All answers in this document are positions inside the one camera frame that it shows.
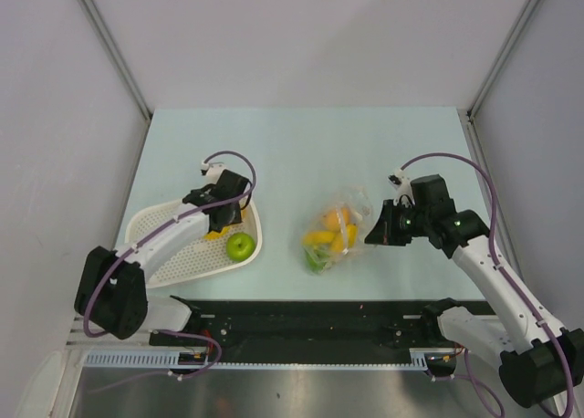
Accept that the orange fake fruit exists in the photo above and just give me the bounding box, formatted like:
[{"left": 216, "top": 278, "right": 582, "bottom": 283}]
[{"left": 321, "top": 207, "right": 350, "bottom": 232}]

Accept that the purple cable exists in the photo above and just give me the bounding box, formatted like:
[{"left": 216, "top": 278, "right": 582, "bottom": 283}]
[
  {"left": 83, "top": 151, "right": 257, "bottom": 338},
  {"left": 400, "top": 152, "right": 577, "bottom": 414}
]

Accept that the yellow fake banana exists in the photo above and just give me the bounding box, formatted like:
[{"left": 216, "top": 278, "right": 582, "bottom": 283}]
[{"left": 302, "top": 231, "right": 337, "bottom": 246}]

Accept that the small yellow fake lemon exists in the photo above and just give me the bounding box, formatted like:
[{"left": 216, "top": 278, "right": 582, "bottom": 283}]
[{"left": 330, "top": 224, "right": 358, "bottom": 253}]

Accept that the right aluminium frame post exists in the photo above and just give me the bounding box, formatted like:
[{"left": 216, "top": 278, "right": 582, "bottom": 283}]
[{"left": 464, "top": 0, "right": 544, "bottom": 120}]

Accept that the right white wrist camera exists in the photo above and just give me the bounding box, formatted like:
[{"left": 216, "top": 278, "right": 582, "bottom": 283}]
[{"left": 388, "top": 169, "right": 413, "bottom": 207}]

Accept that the green fake lime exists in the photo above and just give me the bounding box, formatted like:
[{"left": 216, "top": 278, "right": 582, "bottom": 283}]
[{"left": 305, "top": 249, "right": 333, "bottom": 274}]

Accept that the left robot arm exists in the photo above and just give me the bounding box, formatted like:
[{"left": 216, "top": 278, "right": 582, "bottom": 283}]
[{"left": 74, "top": 169, "right": 255, "bottom": 345}]

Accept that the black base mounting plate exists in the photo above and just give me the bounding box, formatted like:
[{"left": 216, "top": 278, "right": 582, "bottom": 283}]
[{"left": 150, "top": 294, "right": 507, "bottom": 367}]

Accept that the aluminium frame post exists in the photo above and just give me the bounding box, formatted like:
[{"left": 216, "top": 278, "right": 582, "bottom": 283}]
[
  {"left": 77, "top": 0, "right": 153, "bottom": 125},
  {"left": 464, "top": 0, "right": 544, "bottom": 120}
]

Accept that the green fake apple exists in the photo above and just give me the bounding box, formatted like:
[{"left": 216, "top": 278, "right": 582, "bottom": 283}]
[{"left": 226, "top": 232, "right": 256, "bottom": 262}]

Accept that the white perforated plastic basket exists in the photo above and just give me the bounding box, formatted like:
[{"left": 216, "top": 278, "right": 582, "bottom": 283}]
[{"left": 124, "top": 200, "right": 263, "bottom": 289}]

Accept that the white slotted cable duct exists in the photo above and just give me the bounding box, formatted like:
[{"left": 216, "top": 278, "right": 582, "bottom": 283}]
[{"left": 84, "top": 349, "right": 458, "bottom": 371}]

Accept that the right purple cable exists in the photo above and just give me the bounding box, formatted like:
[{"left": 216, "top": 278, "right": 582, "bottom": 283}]
[{"left": 400, "top": 152, "right": 577, "bottom": 414}]

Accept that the yellow fake bell pepper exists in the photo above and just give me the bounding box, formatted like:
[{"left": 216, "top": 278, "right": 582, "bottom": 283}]
[{"left": 204, "top": 227, "right": 229, "bottom": 241}]

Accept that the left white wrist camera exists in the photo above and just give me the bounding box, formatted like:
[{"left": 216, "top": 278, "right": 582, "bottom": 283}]
[{"left": 200, "top": 161, "right": 227, "bottom": 185}]

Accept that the clear zip top bag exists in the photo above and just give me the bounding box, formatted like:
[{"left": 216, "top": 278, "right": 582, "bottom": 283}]
[{"left": 300, "top": 186, "right": 374, "bottom": 275}]

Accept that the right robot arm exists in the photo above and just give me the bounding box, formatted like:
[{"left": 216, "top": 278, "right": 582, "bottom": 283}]
[{"left": 365, "top": 171, "right": 583, "bottom": 408}]

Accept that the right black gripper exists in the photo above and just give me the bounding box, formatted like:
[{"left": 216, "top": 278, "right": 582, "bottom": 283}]
[{"left": 365, "top": 199, "right": 431, "bottom": 246}]

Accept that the left aluminium frame post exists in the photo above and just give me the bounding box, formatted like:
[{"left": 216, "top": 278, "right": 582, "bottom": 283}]
[{"left": 77, "top": 0, "right": 153, "bottom": 125}]

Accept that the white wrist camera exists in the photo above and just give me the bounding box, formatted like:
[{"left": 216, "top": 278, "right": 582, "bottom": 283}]
[
  {"left": 388, "top": 169, "right": 413, "bottom": 207},
  {"left": 200, "top": 161, "right": 227, "bottom": 185}
]

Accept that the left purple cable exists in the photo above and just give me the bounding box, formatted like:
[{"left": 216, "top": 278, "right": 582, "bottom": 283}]
[{"left": 83, "top": 151, "right": 257, "bottom": 338}]

